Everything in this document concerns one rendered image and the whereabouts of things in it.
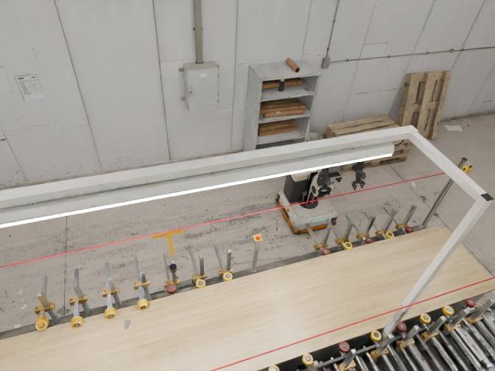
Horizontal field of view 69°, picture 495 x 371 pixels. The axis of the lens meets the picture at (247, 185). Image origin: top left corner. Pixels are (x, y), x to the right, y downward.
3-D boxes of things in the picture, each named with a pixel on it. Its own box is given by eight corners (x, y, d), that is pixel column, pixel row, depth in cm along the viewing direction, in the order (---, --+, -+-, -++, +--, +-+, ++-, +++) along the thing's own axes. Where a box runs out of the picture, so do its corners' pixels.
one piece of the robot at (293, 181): (281, 197, 503) (289, 150, 446) (315, 190, 518) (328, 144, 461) (290, 214, 480) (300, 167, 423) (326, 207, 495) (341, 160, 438)
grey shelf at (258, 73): (242, 153, 598) (248, 64, 492) (291, 145, 623) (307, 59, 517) (251, 170, 568) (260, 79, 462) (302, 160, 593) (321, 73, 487)
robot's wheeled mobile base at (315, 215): (275, 201, 516) (276, 188, 499) (314, 193, 534) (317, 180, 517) (294, 236, 471) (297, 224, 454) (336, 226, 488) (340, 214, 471)
